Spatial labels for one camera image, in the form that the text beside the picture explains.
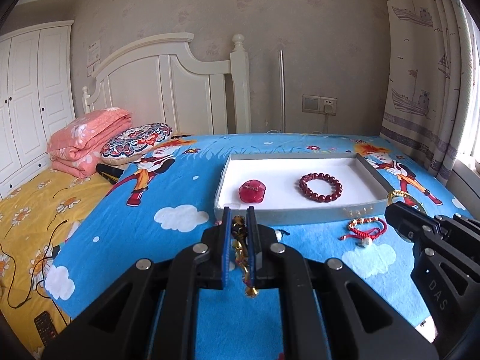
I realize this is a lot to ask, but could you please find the yellow floral bed sheet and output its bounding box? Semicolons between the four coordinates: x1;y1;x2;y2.
1;168;110;359

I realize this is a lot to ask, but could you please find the black cable on bed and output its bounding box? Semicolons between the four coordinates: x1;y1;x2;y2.
0;218;73;327

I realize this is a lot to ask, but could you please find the silver metal pole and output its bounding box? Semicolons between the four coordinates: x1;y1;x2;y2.
278;49;286;133

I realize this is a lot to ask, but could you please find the red bead bracelet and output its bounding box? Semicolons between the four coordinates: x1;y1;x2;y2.
298;172;344;203

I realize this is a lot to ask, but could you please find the folded pink blanket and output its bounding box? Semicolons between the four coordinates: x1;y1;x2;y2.
46;107;132;179

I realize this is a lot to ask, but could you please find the gold bangle bracelet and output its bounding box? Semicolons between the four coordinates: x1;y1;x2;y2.
385;189;427;215

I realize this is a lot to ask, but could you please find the white bed headboard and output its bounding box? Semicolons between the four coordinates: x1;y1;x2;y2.
82;33;251;135

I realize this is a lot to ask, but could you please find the white pearl earring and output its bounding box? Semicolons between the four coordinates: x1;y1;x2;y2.
358;237;373;248

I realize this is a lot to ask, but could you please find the black remote control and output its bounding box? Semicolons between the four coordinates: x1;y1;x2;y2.
34;310;58;347

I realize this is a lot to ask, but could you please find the red flower brooch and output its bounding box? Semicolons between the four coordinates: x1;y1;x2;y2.
238;180;266;203

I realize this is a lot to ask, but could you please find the wall socket plate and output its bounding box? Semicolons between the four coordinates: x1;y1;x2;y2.
302;94;337;116

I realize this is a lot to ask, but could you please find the printed ship curtain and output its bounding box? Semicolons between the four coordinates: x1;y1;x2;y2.
381;0;476;184

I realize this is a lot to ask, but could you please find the gold chain link bracelet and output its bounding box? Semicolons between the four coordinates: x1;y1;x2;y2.
230;214;260;299

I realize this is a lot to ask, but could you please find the patterned round pillow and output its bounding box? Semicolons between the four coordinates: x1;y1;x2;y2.
100;123;173;166

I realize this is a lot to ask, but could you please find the red cord bracelet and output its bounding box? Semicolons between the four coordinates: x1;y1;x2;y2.
338;216;388;248

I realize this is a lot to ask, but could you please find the white wardrobe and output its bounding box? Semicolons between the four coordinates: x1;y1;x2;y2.
0;20;75;198

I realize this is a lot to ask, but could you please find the black object beside pillow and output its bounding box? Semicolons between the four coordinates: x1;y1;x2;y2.
95;163;124;185

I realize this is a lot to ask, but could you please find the grey shallow tray box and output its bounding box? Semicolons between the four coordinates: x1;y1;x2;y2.
213;153;393;225

